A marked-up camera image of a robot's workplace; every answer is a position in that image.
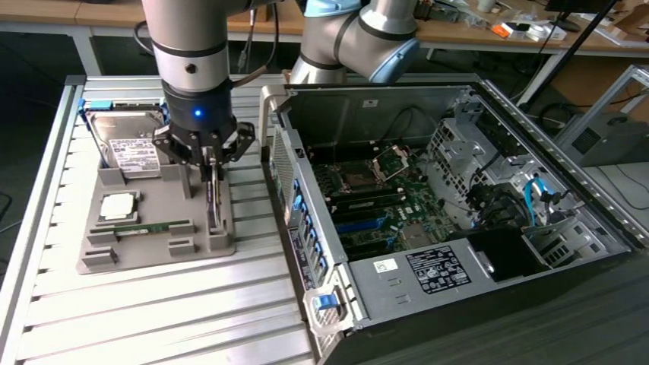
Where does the black monitor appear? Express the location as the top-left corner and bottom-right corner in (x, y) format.
(546, 0), (584, 32)

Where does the orange and black box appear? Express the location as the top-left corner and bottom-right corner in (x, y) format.
(492, 21), (532, 40)

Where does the aluminium profile frame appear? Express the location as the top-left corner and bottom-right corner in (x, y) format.
(598, 63), (649, 115)

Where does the open black PC case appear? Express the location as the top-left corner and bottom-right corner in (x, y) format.
(258, 74), (649, 365)

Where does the CPU socket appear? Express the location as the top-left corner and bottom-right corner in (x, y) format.
(338, 161), (380, 191)

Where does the hard disk in blue frame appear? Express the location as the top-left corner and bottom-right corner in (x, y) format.
(79, 98), (179, 179)

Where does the green RAM stick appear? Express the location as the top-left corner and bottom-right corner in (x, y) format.
(91, 220), (190, 235)

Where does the brown cardboard box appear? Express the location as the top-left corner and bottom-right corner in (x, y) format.
(227, 0), (270, 23)

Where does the blue expansion slot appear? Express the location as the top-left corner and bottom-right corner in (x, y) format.
(334, 216), (390, 235)

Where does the green Dell motherboard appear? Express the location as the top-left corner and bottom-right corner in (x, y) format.
(312, 144), (458, 262)

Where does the black stand pole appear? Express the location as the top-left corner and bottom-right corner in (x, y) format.
(516, 0), (622, 113)

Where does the graphics card with black cooler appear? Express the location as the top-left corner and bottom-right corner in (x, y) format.
(204, 159), (230, 235)

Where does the perforated metal disk bay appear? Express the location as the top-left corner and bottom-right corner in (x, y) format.
(426, 93), (514, 198)

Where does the silver CPU chip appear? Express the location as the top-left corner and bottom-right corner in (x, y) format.
(99, 192), (142, 224)

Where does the blue case latch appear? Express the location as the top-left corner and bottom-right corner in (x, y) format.
(312, 292), (340, 313)

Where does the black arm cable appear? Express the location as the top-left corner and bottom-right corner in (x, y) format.
(231, 0), (283, 90)

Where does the grey plastic parts rack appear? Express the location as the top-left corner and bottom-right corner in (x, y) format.
(75, 125), (239, 275)

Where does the silver chipset heatsink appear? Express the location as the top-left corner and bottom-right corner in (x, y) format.
(400, 224), (440, 248)

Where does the wooden desk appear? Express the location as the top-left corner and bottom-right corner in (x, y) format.
(0, 0), (649, 58)

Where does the slotted metal disk bay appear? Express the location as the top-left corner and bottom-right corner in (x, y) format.
(522, 218), (634, 269)

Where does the grey power supply unit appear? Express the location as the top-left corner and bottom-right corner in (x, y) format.
(347, 237), (496, 320)

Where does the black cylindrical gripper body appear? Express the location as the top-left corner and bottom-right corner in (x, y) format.
(162, 81), (240, 152)

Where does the grey computer tower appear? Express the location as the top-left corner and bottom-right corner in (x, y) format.
(555, 112), (649, 168)

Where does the light blue data wire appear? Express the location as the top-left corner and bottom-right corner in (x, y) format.
(524, 176), (554, 229)

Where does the beige case handle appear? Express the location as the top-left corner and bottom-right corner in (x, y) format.
(258, 84), (295, 148)

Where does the white box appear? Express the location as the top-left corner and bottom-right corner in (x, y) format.
(527, 23), (568, 42)

